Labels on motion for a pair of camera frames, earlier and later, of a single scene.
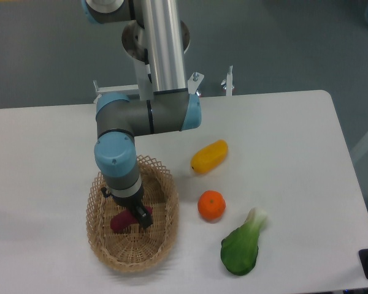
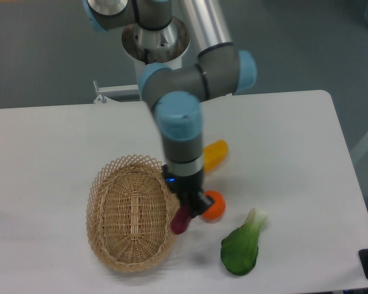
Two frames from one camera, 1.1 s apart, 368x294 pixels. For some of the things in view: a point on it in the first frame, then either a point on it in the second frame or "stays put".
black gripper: x=136 y=200 → x=188 y=190
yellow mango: x=208 y=157 stays put
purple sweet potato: x=122 y=219 → x=181 y=219
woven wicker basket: x=142 y=249 stays put
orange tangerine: x=211 y=205 stays put
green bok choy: x=239 y=249 stays put
